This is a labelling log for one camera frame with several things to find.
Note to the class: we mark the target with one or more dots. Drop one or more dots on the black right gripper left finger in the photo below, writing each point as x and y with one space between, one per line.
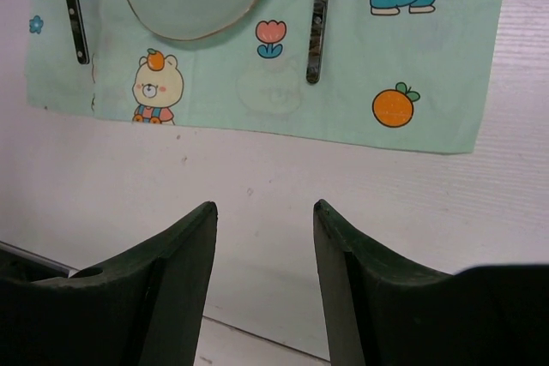
141 307

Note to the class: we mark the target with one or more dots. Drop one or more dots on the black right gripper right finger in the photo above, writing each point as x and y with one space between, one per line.
380 308

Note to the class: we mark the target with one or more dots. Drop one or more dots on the steel fork black handle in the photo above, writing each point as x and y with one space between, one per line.
78 31

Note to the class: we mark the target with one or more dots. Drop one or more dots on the steel table knife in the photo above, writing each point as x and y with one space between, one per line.
317 34

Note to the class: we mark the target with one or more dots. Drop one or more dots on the green cartoon print cloth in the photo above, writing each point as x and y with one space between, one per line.
408 75

